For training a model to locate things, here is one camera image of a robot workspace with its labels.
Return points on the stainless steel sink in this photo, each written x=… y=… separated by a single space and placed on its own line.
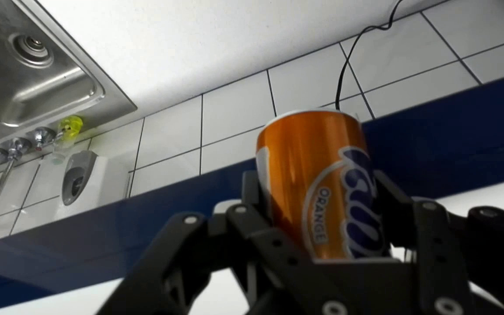
x=46 y=75

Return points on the chrome sink faucet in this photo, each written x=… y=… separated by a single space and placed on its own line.
x=20 y=147

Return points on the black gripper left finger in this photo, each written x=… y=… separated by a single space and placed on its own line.
x=252 y=198

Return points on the white soap dispenser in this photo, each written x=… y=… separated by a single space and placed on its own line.
x=90 y=180

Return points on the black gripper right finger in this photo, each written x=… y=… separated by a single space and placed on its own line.
x=396 y=212

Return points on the orange soda can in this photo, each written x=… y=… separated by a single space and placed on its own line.
x=317 y=177

